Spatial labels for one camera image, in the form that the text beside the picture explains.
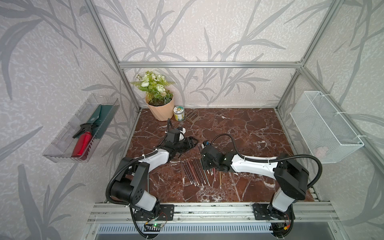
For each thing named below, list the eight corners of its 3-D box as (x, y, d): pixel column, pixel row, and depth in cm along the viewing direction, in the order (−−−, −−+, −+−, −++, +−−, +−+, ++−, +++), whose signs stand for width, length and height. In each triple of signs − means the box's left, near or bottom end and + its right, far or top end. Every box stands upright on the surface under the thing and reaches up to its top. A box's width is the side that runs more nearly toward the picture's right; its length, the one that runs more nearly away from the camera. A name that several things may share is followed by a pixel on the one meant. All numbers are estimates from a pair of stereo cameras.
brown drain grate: (184, 118, 117) (184, 116, 115) (190, 111, 121) (190, 109, 119) (192, 122, 114) (192, 120, 112) (199, 116, 118) (198, 113, 116)
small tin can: (174, 121, 114) (172, 114, 108) (175, 112, 119) (174, 105, 113) (184, 121, 114) (183, 114, 108) (185, 112, 119) (184, 105, 113)
